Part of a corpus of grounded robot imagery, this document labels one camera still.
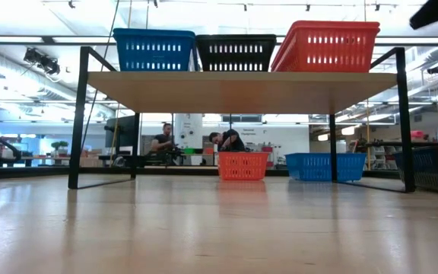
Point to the blue plastic basket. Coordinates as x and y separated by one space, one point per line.
181 57
154 32
310 166

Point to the person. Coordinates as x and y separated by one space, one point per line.
232 141
162 142

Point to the red white tool rack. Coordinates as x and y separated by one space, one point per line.
267 149

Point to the orange box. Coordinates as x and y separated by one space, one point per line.
209 151

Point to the black monitor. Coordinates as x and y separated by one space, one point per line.
122 131

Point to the green box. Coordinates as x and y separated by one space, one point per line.
189 150

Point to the black hanging device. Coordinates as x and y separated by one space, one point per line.
436 69
44 62

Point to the cardboard box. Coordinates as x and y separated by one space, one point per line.
89 160

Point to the black frame wooden shelf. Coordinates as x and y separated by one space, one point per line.
242 91

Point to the potted green plant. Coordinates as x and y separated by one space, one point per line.
60 145

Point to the black overhead rail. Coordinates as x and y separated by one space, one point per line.
48 39

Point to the orange plastic basket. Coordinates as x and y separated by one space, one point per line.
337 24
329 51
242 165

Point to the red object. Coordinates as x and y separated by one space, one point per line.
418 134

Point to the yellow pole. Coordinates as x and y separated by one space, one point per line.
368 152

